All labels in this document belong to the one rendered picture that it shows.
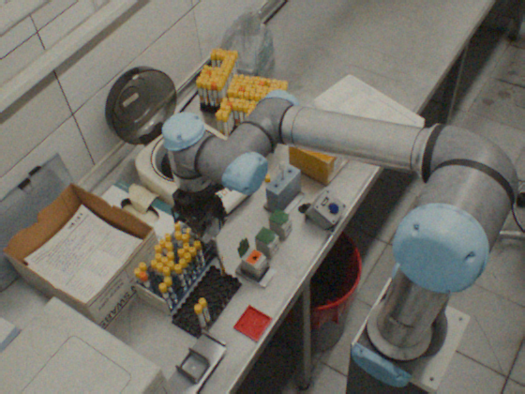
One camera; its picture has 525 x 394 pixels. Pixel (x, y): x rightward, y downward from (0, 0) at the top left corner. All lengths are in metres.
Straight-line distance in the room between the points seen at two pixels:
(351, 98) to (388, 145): 0.94
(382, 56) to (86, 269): 1.17
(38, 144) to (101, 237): 0.28
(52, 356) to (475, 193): 0.78
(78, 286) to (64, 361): 0.39
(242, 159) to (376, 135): 0.22
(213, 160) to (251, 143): 0.07
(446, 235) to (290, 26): 1.51
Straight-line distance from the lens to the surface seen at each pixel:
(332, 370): 2.35
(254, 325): 1.45
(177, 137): 1.04
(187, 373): 1.35
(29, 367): 1.19
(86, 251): 1.58
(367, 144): 0.98
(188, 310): 1.47
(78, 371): 1.16
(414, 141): 0.95
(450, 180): 0.85
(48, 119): 1.57
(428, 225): 0.80
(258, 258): 1.45
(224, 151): 1.03
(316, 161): 1.62
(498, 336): 2.51
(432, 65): 2.06
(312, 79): 1.98
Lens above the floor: 2.19
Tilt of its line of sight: 50 degrees down
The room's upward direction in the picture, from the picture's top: 8 degrees counter-clockwise
